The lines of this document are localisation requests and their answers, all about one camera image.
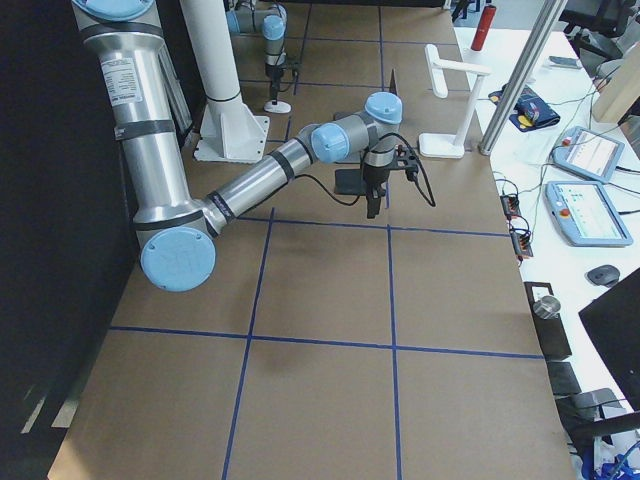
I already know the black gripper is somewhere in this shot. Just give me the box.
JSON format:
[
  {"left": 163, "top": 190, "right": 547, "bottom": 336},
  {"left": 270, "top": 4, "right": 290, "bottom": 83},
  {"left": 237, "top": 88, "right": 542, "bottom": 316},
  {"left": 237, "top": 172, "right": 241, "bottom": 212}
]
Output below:
[
  {"left": 362, "top": 163, "right": 393, "bottom": 219},
  {"left": 265, "top": 62, "right": 300, "bottom": 103}
]

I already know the black mouse pad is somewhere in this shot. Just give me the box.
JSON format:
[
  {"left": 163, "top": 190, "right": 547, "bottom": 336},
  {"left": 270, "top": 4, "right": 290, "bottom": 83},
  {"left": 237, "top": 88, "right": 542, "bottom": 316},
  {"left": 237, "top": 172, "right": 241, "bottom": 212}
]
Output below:
[{"left": 334, "top": 169, "right": 368, "bottom": 196}]

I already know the white desk lamp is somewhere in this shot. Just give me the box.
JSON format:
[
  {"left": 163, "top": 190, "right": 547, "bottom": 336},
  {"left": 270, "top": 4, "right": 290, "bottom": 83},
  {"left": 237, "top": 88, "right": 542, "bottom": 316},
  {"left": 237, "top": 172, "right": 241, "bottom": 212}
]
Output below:
[{"left": 418, "top": 44, "right": 492, "bottom": 159}]

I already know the black desk mouse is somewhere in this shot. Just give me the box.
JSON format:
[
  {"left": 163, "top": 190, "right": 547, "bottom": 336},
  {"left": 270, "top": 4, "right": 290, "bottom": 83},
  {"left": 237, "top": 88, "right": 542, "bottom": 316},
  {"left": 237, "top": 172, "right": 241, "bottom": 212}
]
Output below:
[{"left": 585, "top": 264, "right": 620, "bottom": 288}]

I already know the usb hub far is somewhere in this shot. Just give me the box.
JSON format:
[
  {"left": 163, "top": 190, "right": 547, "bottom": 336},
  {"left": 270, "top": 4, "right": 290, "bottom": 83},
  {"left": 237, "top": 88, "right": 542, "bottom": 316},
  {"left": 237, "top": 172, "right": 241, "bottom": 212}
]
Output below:
[{"left": 500, "top": 192, "right": 521, "bottom": 220}]

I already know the usb hub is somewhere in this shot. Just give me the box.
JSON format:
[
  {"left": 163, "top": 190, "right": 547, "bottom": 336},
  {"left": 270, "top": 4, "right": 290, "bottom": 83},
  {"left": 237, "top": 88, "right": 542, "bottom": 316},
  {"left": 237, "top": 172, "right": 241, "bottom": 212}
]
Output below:
[
  {"left": 500, "top": 192, "right": 521, "bottom": 220},
  {"left": 509, "top": 225, "right": 534, "bottom": 260}
]

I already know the usb hub near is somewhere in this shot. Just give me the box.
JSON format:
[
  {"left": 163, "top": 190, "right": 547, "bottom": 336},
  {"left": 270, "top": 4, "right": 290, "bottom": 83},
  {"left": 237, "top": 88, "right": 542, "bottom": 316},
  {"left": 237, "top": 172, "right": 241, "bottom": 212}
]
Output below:
[{"left": 509, "top": 225, "right": 534, "bottom": 260}]

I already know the dark blue space pouch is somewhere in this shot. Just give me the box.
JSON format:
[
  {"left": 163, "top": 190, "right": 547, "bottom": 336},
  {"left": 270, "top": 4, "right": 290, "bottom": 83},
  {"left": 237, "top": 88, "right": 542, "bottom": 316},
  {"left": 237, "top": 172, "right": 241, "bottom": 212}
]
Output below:
[{"left": 509, "top": 86, "right": 561, "bottom": 132}]

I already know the metal cylinder cup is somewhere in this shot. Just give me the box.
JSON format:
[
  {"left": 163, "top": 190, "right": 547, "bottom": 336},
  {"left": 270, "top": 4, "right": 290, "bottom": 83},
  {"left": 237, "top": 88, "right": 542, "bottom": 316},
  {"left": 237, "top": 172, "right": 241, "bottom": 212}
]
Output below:
[{"left": 532, "top": 295, "right": 561, "bottom": 320}]

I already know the teach pendant near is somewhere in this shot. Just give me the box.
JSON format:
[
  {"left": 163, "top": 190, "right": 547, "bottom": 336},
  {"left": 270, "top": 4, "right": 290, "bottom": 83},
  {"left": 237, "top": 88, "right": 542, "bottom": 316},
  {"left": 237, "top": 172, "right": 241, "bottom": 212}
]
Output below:
[{"left": 544, "top": 181, "right": 633, "bottom": 247}]

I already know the teach pendant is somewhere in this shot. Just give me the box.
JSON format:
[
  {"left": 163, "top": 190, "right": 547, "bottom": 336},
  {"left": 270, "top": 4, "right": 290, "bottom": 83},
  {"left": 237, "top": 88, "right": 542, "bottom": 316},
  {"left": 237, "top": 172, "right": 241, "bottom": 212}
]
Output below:
[
  {"left": 544, "top": 181, "right": 633, "bottom": 247},
  {"left": 551, "top": 126, "right": 624, "bottom": 184}
]

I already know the red bottle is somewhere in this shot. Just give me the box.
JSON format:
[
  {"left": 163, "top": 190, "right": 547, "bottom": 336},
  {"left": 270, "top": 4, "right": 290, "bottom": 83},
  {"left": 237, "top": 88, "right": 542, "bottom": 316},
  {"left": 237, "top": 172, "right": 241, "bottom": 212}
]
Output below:
[{"left": 470, "top": 4, "right": 497, "bottom": 51}]

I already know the teach pendant far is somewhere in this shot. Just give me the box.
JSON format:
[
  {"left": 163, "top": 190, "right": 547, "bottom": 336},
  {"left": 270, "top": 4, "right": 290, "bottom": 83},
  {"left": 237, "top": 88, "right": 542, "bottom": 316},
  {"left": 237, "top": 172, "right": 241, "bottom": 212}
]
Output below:
[{"left": 551, "top": 126, "right": 624, "bottom": 184}]

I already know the black box stand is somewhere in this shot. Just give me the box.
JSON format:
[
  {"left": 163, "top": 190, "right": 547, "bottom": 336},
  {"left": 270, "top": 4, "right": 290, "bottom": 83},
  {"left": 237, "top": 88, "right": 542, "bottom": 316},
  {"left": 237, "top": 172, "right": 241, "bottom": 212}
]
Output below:
[{"left": 524, "top": 281, "right": 572, "bottom": 361}]

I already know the black monitor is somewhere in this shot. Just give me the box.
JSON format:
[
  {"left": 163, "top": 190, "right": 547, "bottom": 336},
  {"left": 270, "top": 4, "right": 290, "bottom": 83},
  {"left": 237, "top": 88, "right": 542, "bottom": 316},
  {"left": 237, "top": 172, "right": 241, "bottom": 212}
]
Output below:
[{"left": 579, "top": 270, "right": 640, "bottom": 410}]

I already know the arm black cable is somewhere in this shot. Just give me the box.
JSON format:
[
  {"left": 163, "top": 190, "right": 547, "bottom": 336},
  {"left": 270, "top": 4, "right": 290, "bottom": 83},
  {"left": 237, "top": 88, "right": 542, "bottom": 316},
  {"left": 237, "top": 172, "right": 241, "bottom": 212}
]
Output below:
[{"left": 294, "top": 132, "right": 437, "bottom": 209}]

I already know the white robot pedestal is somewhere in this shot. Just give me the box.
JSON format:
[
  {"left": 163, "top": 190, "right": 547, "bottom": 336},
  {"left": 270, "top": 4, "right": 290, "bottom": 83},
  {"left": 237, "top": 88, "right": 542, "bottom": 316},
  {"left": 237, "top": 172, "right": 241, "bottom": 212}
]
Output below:
[{"left": 181, "top": 0, "right": 270, "bottom": 164}]

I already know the aluminium frame post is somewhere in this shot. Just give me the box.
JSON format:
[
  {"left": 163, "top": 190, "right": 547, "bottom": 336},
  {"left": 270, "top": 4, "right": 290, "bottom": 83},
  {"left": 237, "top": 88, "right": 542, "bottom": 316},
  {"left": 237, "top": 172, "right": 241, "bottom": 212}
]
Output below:
[{"left": 478, "top": 0, "right": 567, "bottom": 156}]

